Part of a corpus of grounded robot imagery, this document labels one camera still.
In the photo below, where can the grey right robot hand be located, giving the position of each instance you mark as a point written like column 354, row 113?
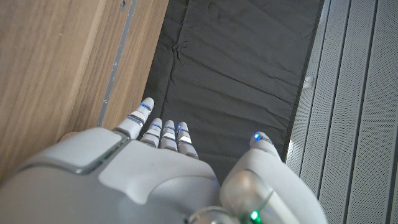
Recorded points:
column 140, row 186

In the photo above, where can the grey tape outline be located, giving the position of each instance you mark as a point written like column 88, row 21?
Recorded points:
column 116, row 62

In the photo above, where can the black curtain backdrop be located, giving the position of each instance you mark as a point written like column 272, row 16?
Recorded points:
column 233, row 62

